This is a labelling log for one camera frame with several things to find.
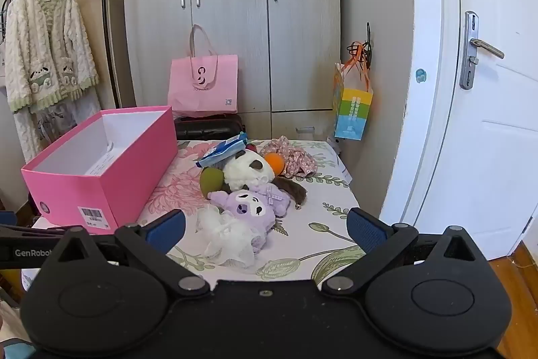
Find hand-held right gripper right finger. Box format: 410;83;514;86
321;208;484;295

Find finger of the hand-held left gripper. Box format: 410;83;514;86
0;224;69;237

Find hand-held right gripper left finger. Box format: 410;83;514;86
50;210;211;297

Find pink cardboard box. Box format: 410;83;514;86
21;105;179;236

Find white mesh scrunchie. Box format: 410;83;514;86
197;205;263;269

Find olive green plush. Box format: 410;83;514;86
199;167;225;198

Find purple plush doll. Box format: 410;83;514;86
208;183;292;234

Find pink floral scrunchie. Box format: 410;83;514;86
261;135;317;179

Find blue tissue packet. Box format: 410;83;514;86
195;132;249;168

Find white panda plush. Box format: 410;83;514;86
222;151;278;191

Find orange ball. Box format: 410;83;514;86
266;153;286;177

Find floral bed sheet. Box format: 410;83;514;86
34;138;381;288

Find brown fur pompom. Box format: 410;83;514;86
272;176;307;208

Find white fluffy pajama pants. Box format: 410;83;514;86
12;90;104;162

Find black suitcase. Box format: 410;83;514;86
174;113;244;141

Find colourful striped gift bag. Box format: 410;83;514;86
333;40;375;141

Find white door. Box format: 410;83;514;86
380;0;538;261

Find pink paper shopping bag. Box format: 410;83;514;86
167;24;239;118

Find cream and green fluffy cardigan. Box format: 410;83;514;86
2;0;101;113

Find grey wooden wardrobe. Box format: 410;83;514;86
105;0;417;143

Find black hanging cord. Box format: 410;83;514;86
363;22;376;70

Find silver door handle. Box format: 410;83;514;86
459;11;505;91

